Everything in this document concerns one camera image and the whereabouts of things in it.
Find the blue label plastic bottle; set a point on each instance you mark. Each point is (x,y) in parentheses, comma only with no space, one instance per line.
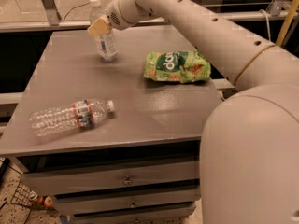
(106,44)

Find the black wire basket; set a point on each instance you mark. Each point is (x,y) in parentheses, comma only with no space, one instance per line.
(23,196)

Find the middle drawer metal knob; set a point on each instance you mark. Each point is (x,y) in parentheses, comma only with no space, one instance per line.
(133,205)

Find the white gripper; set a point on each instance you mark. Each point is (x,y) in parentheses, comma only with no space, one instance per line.
(113,15)

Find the top drawer metal knob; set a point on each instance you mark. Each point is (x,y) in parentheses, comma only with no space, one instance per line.
(127,181)

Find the drawer metal knob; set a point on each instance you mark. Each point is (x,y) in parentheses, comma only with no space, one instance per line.
(127,181)
(133,205)

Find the green snack bag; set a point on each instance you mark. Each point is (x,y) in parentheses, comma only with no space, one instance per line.
(177,66)

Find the clear empty water bottle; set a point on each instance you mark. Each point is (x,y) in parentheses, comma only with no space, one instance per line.
(80,114)

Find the metal window railing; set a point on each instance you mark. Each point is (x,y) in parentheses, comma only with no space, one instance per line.
(40,14)

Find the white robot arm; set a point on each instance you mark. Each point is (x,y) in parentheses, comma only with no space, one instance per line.
(249,156)

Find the grey drawer cabinet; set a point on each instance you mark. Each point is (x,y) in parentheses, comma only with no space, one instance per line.
(153,135)

